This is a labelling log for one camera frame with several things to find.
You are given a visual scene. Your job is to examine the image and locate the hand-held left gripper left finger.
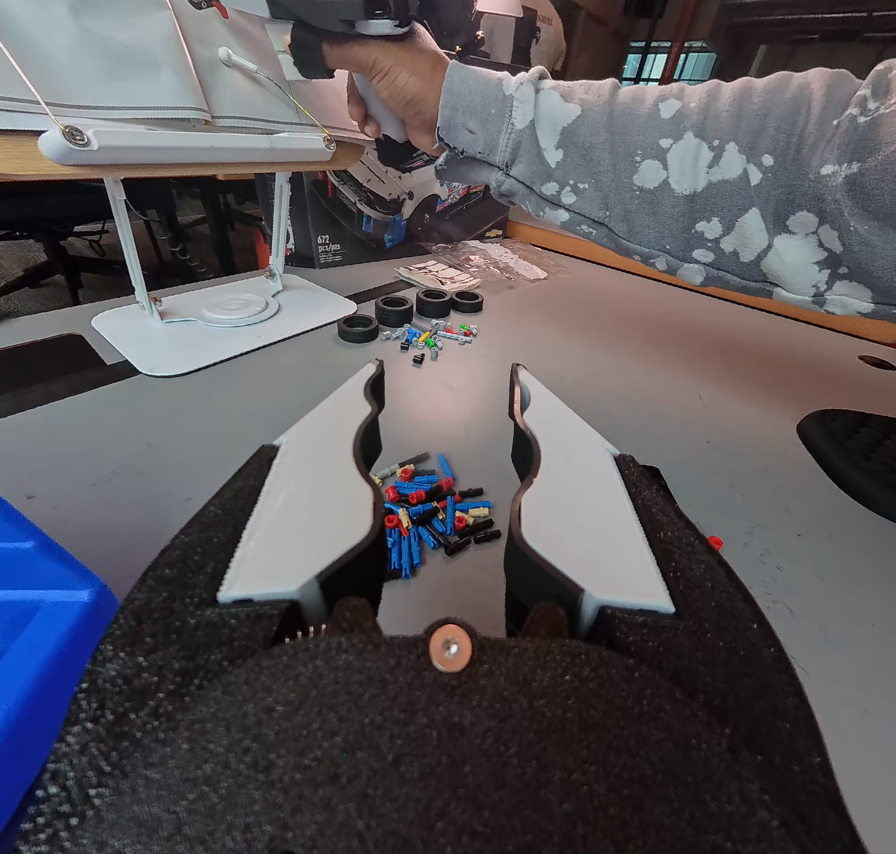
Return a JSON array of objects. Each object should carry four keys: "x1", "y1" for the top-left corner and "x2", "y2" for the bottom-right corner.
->
[{"x1": 217, "y1": 359, "x2": 387, "y2": 604}]

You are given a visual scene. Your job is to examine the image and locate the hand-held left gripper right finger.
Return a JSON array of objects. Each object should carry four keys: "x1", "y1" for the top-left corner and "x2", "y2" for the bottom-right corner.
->
[{"x1": 505, "y1": 363, "x2": 676, "y2": 617}]

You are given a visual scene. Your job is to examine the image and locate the pile of colourful toy pins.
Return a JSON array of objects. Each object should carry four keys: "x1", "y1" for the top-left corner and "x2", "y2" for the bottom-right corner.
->
[{"x1": 371, "y1": 451, "x2": 503, "y2": 580}]

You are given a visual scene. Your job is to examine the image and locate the instruction booklet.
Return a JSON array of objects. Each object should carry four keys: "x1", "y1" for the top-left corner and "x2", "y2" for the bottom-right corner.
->
[{"x1": 0, "y1": 0, "x2": 382, "y2": 142}]

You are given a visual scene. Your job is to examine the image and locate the person's right forearm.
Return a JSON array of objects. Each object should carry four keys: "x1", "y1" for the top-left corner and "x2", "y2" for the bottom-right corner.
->
[{"x1": 435, "y1": 58, "x2": 896, "y2": 322}]

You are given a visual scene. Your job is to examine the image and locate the grey desk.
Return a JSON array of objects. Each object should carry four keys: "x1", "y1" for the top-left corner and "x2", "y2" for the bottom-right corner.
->
[{"x1": 0, "y1": 238, "x2": 896, "y2": 854}]

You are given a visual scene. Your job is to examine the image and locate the person's right hand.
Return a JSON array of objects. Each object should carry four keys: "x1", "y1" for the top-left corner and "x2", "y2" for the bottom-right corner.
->
[{"x1": 323, "y1": 24, "x2": 452, "y2": 156}]

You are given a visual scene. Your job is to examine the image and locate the white book stand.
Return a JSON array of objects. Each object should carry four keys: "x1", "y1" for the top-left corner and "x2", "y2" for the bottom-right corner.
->
[{"x1": 0, "y1": 42, "x2": 372, "y2": 379}]

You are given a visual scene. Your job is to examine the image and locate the cluster of mixed small bricks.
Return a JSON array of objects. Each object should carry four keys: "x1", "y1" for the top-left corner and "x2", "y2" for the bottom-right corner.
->
[{"x1": 381, "y1": 318, "x2": 482, "y2": 366}]

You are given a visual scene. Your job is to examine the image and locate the toy set box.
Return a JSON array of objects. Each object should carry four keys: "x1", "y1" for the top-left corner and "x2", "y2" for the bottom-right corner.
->
[{"x1": 283, "y1": 147, "x2": 512, "y2": 270}]

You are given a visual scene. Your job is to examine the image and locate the sticker sheet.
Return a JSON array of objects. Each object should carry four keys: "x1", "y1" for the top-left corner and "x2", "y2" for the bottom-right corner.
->
[{"x1": 394, "y1": 260, "x2": 483, "y2": 291}]

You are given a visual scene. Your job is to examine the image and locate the wood-edged grey table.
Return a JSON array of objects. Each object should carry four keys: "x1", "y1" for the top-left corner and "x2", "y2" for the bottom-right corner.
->
[{"x1": 507, "y1": 218, "x2": 896, "y2": 345}]

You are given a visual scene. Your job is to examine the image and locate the black office chair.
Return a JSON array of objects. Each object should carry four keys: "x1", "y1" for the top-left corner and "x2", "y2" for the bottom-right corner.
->
[
  {"x1": 0, "y1": 182, "x2": 106, "y2": 309},
  {"x1": 797, "y1": 409, "x2": 896, "y2": 523}
]

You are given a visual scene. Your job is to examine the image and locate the crumpled clear plastic bags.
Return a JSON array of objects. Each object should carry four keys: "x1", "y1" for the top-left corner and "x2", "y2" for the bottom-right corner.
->
[{"x1": 420, "y1": 238, "x2": 548, "y2": 282}]

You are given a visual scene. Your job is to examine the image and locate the large blue storage bin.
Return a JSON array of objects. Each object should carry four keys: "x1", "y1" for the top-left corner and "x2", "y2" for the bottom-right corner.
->
[{"x1": 0, "y1": 496, "x2": 121, "y2": 854}]

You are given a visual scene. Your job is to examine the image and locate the paned window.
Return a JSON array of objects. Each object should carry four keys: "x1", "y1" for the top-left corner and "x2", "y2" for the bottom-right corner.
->
[{"x1": 625, "y1": 40, "x2": 718, "y2": 86}]

